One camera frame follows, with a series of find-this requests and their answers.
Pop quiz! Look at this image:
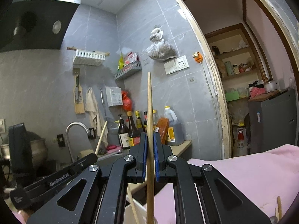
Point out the bamboo chopstick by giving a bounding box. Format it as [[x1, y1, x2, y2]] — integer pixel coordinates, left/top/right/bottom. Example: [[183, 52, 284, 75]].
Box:
[[147, 72, 155, 224], [95, 121, 108, 155]]

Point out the steel cooking pot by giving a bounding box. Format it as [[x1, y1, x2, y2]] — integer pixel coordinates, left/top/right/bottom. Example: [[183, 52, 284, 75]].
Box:
[[1, 131, 48, 168]]

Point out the chrome faucet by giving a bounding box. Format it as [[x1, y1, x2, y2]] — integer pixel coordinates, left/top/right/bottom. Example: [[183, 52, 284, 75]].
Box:
[[65, 121, 90, 163]]

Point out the dark bottle white label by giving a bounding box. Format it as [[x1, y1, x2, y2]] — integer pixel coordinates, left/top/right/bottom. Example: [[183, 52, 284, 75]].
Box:
[[118, 114, 130, 149]]

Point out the wooden cutting board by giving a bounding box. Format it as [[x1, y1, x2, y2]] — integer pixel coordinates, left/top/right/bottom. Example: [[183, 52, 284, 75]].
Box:
[[73, 68, 85, 114]]

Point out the hanging beige cloth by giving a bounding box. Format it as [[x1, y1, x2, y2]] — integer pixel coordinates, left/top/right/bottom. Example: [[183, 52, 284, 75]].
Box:
[[85, 87, 105, 136]]

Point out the large vinegar jug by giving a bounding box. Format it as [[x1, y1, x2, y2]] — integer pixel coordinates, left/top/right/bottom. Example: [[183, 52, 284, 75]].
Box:
[[164, 106, 184, 146]]

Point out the dark soy sauce bottle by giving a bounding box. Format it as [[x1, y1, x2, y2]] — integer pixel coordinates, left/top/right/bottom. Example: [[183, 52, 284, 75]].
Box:
[[127, 111, 141, 147]]

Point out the pink floral cloth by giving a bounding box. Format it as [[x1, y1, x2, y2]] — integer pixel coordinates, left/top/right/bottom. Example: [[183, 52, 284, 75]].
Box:
[[153, 144, 299, 224]]

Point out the red plastic bag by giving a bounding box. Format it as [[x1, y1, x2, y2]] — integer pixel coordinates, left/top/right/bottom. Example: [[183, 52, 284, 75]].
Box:
[[122, 91, 132, 112]]

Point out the orange spice bag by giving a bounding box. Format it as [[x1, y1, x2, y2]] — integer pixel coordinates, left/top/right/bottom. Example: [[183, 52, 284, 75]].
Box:
[[156, 117, 169, 138]]

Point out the grey cabinet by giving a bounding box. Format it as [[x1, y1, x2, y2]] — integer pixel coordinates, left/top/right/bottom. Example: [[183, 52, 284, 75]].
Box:
[[248, 89, 297, 154]]

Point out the hanging plastic bag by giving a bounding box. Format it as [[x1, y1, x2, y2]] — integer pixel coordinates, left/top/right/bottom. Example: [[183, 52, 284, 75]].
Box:
[[145, 27, 177, 62]]

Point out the black range hood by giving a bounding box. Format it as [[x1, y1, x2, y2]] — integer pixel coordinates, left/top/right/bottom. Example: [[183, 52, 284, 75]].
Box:
[[1, 0, 81, 52]]

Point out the white plastic wall basket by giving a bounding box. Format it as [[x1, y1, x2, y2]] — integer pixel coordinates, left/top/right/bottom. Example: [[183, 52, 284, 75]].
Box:
[[73, 49, 107, 66]]

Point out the grey wall shelf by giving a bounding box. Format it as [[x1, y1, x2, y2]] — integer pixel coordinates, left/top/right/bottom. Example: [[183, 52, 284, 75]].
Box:
[[113, 61, 142, 80]]

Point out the white wall socket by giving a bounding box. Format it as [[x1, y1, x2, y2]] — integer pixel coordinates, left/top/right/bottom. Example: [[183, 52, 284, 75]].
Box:
[[164, 55, 189, 75]]

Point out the orange wall hook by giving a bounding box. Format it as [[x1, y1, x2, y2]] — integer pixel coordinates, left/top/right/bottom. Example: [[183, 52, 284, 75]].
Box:
[[193, 52, 203, 63]]

